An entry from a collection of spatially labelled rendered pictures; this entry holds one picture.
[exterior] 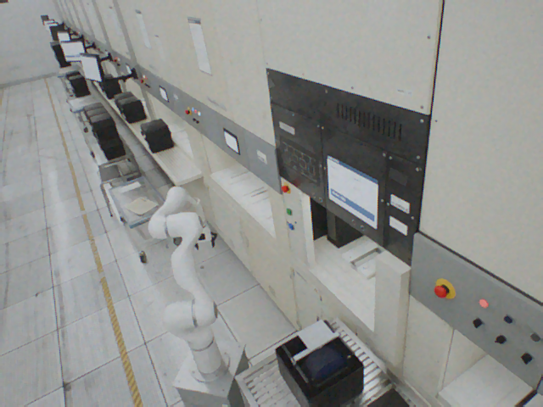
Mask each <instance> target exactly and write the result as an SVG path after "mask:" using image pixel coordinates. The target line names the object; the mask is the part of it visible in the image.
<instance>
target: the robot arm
mask: <svg viewBox="0 0 543 407"><path fill-rule="evenodd" d="M148 232H149V234H150V235H151V237H153V238H155V239H158V240H164V239H170V238H175V237H181V238H182V243H181V245H180V246H179V247H178V248H177V249H176V250H175V252H174V253H173V255H172V256H171V268H172V272H173V276H174V278H175V281H176V283H177V285H178V286H179V287H181V288H182V289H184V290H186V291H188V292H189V293H191V294H192V295H193V297H194V299H189V300H183V301H178V302H175V303H171V304H169V305H167V306H166V307H165V311H164V314H163V320H162V321H163V322H164V323H163V325H165V328H166V329H167V330H168V331H169V332H170V333H172V334H173V335H175V336H177V337H179V338H181V339H184V340H186V341H188V345H189V347H190V349H191V351H192V354H193V359H192V362H191V372H192V375H193V377H194V378H195V379H196V380H198V381H199V382H213V381H215V380H217V379H219V378H220V377H221V376H223V375H224V373H225V372H226V371H227V367H228V364H229V357H228V354H227V351H226V350H225V349H224V348H222V347H220V346H217V344H216V340H215V337H214V334H213V331H212V329H211V327H210V325H211V324H213V323H214V322H215V320H216V318H217V316H218V310H217V306H216V303H215V301H214V299H213V298H212V297H211V296H210V295H209V294H208V292H207V291H206V290H205V289H204V287H203V285H202V284H201V282H200V280H199V277H198V274H197V271H196V266H195V261H194V255H193V250H194V247H195V248H196V249H197V251H198V250H199V246H198V243H205V241H209V240H211V241H212V242H211V246H212V248H215V245H216V243H215V240H216V238H217V236H218V233H215V232H212V231H211V230H210V227H209V226H208V225H207V224H206V221H205V218H204V212H203V210H202V206H201V203H200V200H199V199H198V198H192V196H191V195H190V194H189V193H188V192H187V191H186V190H185V189H184V188H182V187H172V188H171V189H170V190H169V192H168V193H167V198H166V201H165V203H164V205H163V206H162V207H161V208H160V209H158V210H157V211H156V212H155V213H154V215H153V216H152V218H151V219H150V222H149V223H148ZM212 235H215V236H214V237H212Z"/></svg>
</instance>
